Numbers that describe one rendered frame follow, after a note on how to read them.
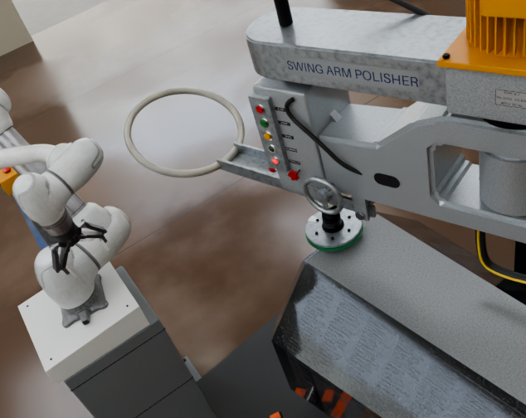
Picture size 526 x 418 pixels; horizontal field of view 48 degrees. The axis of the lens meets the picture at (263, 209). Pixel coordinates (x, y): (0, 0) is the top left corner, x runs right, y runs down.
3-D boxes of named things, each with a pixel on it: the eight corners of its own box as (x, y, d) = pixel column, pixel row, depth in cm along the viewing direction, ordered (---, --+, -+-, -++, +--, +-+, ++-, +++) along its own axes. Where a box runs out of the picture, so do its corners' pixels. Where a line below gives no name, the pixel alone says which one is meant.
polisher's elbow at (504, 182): (512, 162, 168) (514, 105, 155) (572, 192, 154) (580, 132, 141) (463, 196, 163) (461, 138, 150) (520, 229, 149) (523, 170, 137)
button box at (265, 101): (292, 167, 194) (272, 94, 176) (287, 172, 193) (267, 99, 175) (273, 162, 199) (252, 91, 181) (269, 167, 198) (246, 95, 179)
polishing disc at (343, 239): (373, 219, 221) (372, 212, 219) (343, 259, 210) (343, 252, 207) (325, 205, 234) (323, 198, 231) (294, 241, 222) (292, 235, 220)
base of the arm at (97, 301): (65, 337, 212) (57, 328, 208) (57, 295, 228) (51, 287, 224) (111, 313, 214) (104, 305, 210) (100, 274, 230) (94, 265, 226)
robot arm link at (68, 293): (47, 300, 220) (15, 264, 205) (82, 264, 228) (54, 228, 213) (72, 317, 210) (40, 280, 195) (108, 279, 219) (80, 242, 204)
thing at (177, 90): (268, 126, 245) (268, 121, 243) (192, 200, 220) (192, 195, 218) (178, 75, 259) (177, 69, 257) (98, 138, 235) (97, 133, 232)
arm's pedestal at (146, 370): (140, 495, 256) (54, 400, 205) (102, 415, 292) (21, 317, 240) (234, 425, 270) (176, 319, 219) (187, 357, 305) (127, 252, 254)
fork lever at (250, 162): (396, 188, 200) (396, 177, 197) (369, 225, 190) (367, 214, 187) (243, 146, 239) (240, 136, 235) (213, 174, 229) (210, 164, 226)
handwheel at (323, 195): (360, 201, 190) (353, 166, 180) (344, 221, 185) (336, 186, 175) (321, 191, 198) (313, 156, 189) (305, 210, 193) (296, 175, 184)
